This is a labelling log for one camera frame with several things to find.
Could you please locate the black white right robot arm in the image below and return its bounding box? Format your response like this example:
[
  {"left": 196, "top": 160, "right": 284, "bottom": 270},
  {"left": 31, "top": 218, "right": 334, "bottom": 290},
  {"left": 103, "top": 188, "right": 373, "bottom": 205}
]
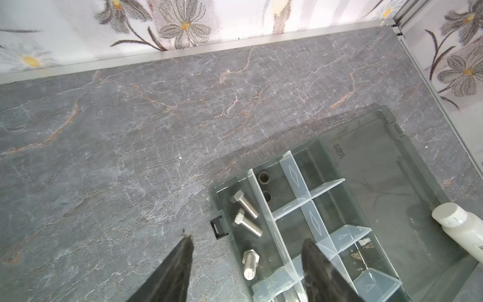
[{"left": 431, "top": 202, "right": 482, "bottom": 263}]

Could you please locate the green plastic organizer box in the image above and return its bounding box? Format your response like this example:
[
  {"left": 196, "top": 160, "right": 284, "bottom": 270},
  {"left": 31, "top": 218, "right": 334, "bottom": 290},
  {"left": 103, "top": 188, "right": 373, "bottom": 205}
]
[{"left": 210, "top": 106, "right": 477, "bottom": 301}]

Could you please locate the silver hex bolt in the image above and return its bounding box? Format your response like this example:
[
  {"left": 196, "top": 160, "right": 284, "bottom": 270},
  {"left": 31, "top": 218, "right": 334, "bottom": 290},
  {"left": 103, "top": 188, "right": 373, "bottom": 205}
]
[
  {"left": 242, "top": 249, "right": 260, "bottom": 281},
  {"left": 230, "top": 190, "right": 260, "bottom": 219},
  {"left": 234, "top": 209, "right": 263, "bottom": 238}
]

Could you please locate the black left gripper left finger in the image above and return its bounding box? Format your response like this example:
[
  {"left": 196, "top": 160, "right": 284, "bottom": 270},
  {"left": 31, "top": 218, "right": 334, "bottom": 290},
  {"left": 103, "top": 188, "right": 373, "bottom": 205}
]
[{"left": 128, "top": 235, "right": 194, "bottom": 302}]

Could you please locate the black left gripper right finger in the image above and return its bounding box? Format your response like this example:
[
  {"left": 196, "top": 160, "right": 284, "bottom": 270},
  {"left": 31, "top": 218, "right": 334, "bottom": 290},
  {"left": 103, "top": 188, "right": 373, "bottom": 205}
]
[{"left": 301, "top": 239, "right": 363, "bottom": 302}]

